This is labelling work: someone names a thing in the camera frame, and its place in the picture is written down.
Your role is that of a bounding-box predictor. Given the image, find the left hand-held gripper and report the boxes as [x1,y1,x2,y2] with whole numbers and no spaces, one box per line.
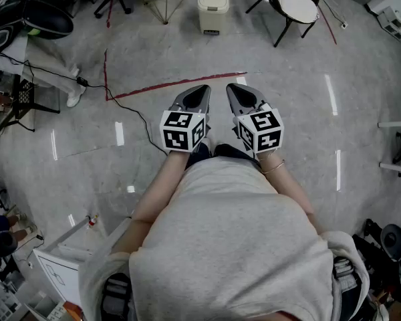
[159,85,212,154]

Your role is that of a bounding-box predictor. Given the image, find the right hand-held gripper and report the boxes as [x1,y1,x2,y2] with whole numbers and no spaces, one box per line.
[226,83,285,155]

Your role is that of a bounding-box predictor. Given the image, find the cream pedal trash bin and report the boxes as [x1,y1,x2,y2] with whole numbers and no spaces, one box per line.
[196,0,231,35]

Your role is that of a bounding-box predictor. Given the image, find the person's left forearm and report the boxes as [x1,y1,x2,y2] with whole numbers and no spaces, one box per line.
[130,149,192,225]

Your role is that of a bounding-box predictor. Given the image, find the person's right forearm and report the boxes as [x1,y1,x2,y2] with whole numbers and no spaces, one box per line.
[256,148,317,220]

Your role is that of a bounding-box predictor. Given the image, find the red floor tape line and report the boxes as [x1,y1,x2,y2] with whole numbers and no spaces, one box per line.
[103,48,248,102]

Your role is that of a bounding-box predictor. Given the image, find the person's dark trousers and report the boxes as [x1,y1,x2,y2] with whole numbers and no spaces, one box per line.
[186,142,263,172]

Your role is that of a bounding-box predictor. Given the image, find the dark chair with white seat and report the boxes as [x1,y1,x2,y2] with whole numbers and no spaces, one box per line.
[245,0,321,48]

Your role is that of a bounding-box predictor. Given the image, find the person's grey shirt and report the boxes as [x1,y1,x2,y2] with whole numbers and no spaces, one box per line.
[78,155,371,321]

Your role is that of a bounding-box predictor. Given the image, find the black oval seat shell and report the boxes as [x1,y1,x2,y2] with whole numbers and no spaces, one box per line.
[22,0,75,41]
[0,25,15,51]

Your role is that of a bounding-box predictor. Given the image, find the black metal mesh rack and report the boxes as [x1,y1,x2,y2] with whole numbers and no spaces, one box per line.
[0,74,61,136]

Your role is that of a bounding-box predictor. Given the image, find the black equipment pile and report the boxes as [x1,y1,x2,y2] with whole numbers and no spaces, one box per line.
[352,217,401,304]

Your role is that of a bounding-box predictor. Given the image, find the white storage box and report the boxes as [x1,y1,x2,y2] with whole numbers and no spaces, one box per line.
[32,215,132,310]

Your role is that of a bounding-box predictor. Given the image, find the black floor cable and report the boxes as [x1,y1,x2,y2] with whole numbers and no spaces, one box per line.
[0,50,170,156]

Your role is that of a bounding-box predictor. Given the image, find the thin metal bracelet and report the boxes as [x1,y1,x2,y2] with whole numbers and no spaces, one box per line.
[260,158,285,175]

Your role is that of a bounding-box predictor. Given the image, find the white table frame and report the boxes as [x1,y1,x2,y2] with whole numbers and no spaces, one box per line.
[377,112,401,177]

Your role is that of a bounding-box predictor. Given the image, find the grey harness strap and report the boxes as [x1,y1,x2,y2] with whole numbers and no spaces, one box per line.
[101,272,134,321]
[332,256,359,292]

